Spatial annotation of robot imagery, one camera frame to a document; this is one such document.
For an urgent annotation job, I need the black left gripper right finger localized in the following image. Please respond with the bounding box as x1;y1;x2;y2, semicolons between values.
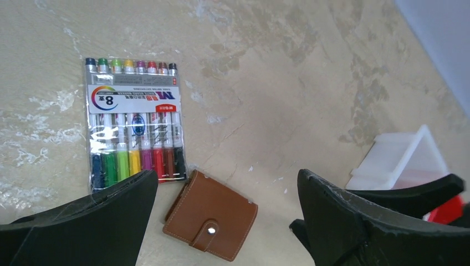
289;169;469;265

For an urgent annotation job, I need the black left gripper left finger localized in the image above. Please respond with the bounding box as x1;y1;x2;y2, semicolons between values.
1;170;158;265

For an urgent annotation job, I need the white plastic bin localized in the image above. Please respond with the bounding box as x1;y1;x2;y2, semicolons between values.
346;125;449;190

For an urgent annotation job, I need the red plastic bin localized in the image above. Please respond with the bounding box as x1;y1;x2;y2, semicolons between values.
422;195;465;224

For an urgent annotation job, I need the brown leather card holder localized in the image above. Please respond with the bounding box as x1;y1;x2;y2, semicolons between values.
162;170;258;262

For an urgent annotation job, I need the pack of coloured markers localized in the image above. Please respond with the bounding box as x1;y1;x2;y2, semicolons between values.
84;58;188;193

